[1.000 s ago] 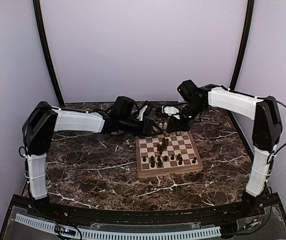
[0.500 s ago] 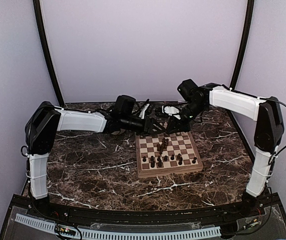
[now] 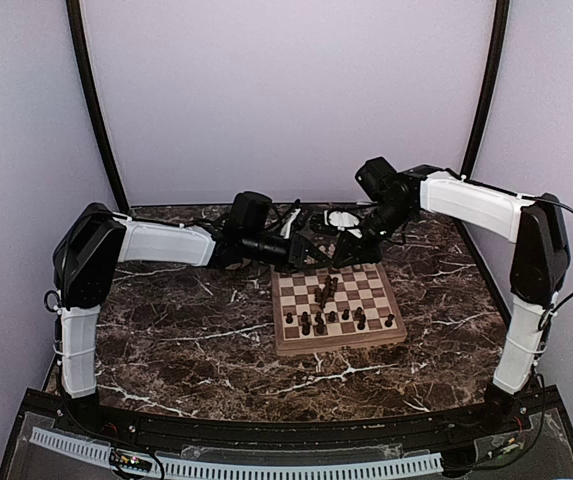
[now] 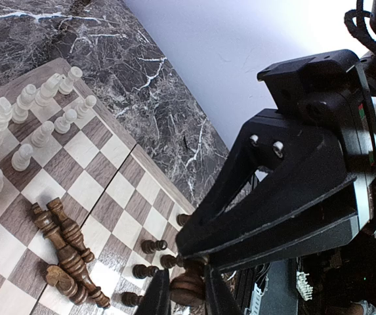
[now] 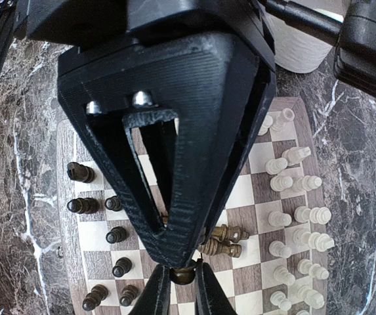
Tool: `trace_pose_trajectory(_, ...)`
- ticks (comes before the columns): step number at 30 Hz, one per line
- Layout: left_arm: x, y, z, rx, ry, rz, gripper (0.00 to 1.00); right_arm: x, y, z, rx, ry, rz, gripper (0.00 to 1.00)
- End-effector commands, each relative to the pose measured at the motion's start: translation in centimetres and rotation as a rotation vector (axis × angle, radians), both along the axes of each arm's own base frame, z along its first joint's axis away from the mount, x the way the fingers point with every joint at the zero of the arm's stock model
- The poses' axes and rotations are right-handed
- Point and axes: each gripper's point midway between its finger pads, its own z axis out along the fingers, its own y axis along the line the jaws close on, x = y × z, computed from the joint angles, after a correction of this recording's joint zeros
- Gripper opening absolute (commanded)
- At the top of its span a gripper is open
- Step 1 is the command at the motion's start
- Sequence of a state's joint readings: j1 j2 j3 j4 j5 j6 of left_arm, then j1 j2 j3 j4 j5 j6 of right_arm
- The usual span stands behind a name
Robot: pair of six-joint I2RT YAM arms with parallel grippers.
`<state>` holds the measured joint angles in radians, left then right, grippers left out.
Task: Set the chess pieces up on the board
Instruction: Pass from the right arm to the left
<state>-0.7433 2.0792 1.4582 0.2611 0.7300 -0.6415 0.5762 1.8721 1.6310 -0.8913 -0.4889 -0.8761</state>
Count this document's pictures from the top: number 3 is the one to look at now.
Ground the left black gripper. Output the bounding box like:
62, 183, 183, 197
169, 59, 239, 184
244, 230, 332, 274

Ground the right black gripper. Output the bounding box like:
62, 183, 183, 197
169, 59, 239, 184
332, 200, 415, 269

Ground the dark tall piece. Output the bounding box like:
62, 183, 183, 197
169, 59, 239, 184
354, 307, 366, 330
301, 312, 311, 336
315, 311, 327, 336

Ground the dark tall piece front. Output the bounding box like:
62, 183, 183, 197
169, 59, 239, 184
301, 312, 311, 336

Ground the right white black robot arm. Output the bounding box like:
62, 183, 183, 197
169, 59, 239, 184
332, 157, 570, 395

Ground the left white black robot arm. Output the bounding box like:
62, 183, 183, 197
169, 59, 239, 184
44, 192, 331, 436

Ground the wooden chess board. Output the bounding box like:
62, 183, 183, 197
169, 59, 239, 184
271, 263, 407, 356

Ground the fallen dark piece pile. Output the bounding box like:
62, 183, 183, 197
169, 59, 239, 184
314, 275, 338, 310

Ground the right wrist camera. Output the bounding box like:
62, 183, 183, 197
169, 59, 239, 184
355, 157, 397, 202

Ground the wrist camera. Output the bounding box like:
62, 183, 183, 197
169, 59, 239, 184
229, 191, 272, 232
355, 157, 397, 202

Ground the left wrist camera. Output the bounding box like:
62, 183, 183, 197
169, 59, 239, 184
229, 191, 272, 232

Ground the right black frame post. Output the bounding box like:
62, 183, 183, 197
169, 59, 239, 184
458, 0, 510, 180

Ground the black frame post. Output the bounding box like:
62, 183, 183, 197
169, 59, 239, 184
458, 0, 510, 180
65, 0, 130, 213

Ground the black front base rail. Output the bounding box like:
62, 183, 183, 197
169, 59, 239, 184
0, 386, 573, 479

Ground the white slotted cable duct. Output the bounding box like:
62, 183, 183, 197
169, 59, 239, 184
30, 427, 443, 479

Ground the left black frame post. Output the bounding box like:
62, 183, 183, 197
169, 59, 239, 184
65, 0, 130, 213

